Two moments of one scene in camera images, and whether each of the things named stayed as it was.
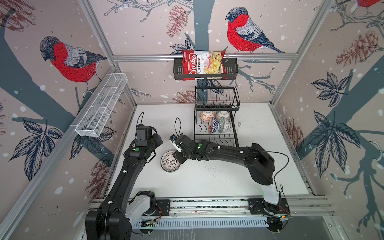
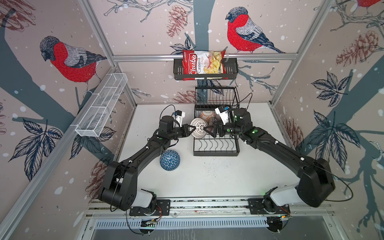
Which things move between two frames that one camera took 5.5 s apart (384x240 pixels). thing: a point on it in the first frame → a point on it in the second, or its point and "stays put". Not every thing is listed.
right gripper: (180, 160) → (220, 128)
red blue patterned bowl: (213, 125) stays put
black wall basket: (231, 70) stays put
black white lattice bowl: (169, 162) → (199, 132)
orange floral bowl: (205, 115) stays put
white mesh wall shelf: (101, 105) stays put
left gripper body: (156, 140) → (176, 133)
